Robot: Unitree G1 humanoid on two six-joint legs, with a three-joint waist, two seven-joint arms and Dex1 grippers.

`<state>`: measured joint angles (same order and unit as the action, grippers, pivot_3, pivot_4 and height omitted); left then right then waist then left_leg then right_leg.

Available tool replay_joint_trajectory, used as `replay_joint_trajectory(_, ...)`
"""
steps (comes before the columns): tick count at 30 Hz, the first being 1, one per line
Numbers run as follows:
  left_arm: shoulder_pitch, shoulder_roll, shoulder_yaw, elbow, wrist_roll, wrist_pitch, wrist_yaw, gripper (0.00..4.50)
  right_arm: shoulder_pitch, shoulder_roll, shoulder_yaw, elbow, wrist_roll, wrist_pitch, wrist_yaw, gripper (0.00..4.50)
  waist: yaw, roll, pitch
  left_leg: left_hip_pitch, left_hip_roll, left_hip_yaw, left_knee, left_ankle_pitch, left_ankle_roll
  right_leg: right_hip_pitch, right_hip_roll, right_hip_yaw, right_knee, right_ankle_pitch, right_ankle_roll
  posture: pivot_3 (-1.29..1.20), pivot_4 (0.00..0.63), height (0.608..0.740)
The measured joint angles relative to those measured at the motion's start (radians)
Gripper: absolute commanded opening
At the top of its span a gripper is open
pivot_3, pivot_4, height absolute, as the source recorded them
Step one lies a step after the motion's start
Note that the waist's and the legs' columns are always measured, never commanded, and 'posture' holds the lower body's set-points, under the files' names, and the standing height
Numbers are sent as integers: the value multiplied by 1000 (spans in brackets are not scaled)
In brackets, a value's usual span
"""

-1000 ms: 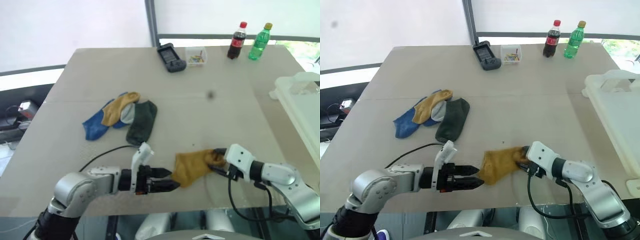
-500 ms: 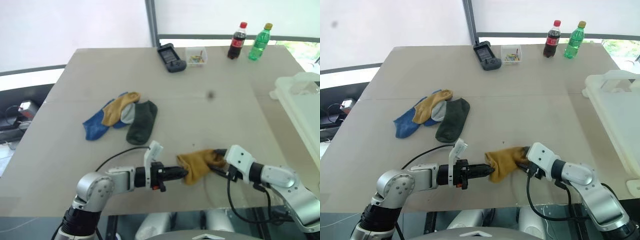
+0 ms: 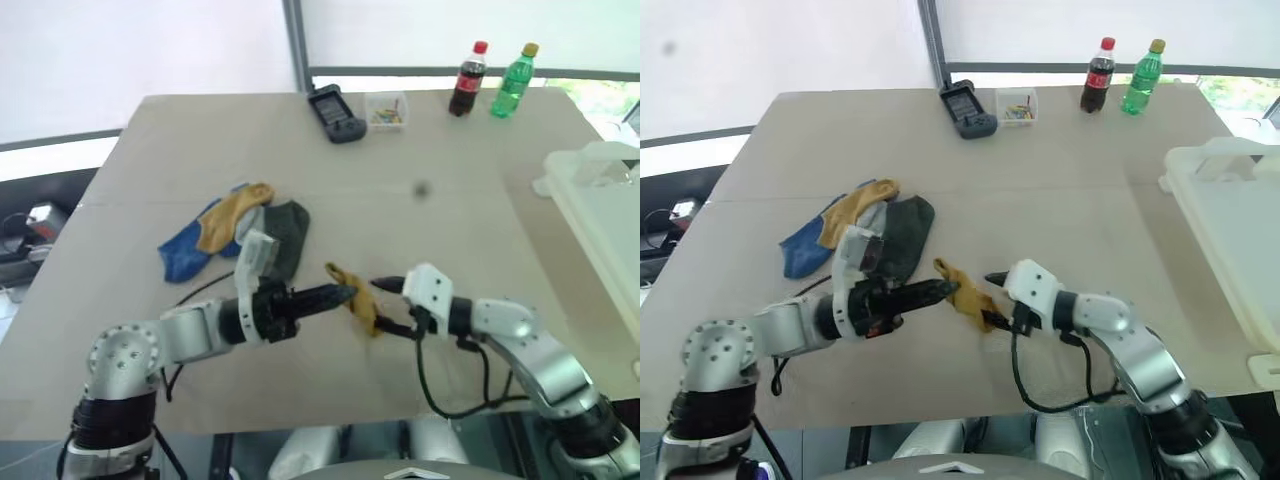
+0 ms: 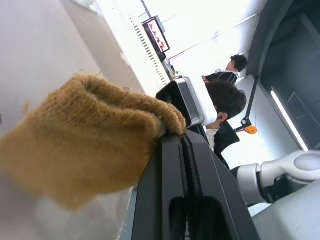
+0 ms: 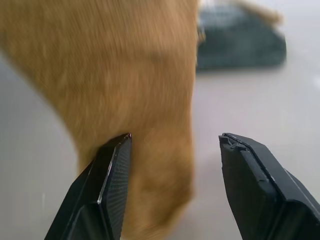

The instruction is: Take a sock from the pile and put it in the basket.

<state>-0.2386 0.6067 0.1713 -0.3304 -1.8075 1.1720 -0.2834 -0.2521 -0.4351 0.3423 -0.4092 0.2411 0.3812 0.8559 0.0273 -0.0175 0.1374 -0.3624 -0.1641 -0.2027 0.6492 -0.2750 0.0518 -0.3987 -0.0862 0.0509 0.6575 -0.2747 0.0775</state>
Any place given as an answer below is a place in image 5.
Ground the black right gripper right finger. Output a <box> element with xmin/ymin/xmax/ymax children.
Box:
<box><xmin>218</xmin><ymin>132</ymin><xmax>320</xmax><ymax>240</ymax></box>

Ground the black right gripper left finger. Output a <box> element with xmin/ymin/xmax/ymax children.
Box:
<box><xmin>44</xmin><ymin>132</ymin><xmax>133</xmax><ymax>240</ymax></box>

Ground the mustard yellow sock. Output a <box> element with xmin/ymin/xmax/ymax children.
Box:
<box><xmin>0</xmin><ymin>0</ymin><xmax>285</xmax><ymax>240</ymax></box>

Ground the dark grey sock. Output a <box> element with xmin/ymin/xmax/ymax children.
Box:
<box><xmin>196</xmin><ymin>4</ymin><xmax>287</xmax><ymax>73</ymax></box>

